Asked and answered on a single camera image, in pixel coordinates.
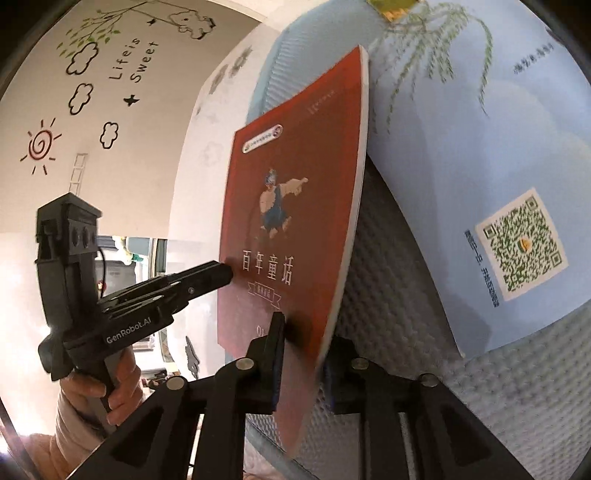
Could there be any light blue willow book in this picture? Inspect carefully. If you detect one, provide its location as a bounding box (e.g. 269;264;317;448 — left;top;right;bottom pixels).
365;0;591;358

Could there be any person's left hand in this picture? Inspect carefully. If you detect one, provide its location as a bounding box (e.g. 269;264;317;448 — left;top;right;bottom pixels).
59;345;149;431

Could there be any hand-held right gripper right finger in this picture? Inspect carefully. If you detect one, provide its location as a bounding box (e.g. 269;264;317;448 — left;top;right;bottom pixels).
322;336;539;480

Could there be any light blue textured mat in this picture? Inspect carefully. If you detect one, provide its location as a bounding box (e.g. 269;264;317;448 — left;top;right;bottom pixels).
242;0;583;480

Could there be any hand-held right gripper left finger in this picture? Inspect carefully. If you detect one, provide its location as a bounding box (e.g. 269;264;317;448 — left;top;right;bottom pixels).
78;311;286;480

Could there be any person's left forearm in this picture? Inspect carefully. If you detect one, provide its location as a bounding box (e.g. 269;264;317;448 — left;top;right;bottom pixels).
16;383;118;480

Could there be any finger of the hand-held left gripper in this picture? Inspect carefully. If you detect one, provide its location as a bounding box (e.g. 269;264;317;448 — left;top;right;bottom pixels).
98;261;234;320

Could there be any dark red figure book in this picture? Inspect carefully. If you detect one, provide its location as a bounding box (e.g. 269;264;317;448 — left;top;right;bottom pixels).
216;45;370;460

